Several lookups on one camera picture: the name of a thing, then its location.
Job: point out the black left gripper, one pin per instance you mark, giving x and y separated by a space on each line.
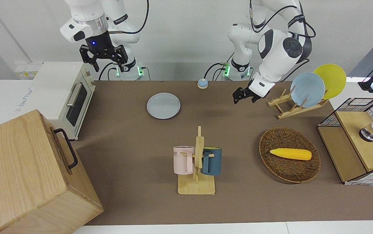
246 92

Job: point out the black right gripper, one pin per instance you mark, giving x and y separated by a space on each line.
100 44

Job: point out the gray round plate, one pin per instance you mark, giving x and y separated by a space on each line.
163 106

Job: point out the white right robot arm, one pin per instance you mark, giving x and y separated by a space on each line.
85 9

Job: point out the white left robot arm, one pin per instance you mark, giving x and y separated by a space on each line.
277 55

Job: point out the light blue plate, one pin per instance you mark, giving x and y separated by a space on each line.
308 89

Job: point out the yellow plate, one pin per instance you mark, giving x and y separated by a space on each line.
334 78

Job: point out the blue bell on wooden base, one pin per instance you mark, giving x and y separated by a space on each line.
202 84

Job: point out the wooden dish rack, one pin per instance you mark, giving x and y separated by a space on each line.
290 112

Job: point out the white toaster oven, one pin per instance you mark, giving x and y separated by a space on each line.
53 91

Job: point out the yellow corn cob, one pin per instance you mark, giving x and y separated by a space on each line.
290 154

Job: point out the teal mug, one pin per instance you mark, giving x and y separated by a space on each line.
214 162

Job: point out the white power strip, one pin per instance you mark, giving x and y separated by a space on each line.
27 71

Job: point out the brown wicker basket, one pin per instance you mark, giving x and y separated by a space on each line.
287 169

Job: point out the pink mug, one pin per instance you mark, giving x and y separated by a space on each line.
181 161

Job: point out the brown table mat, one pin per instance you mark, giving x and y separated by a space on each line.
140 146

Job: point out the wooden mug tree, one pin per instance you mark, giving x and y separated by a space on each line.
196 187

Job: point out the grid-patterned box with wooden shelf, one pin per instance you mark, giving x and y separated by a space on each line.
352 152

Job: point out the large wooden box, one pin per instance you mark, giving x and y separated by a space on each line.
20 175

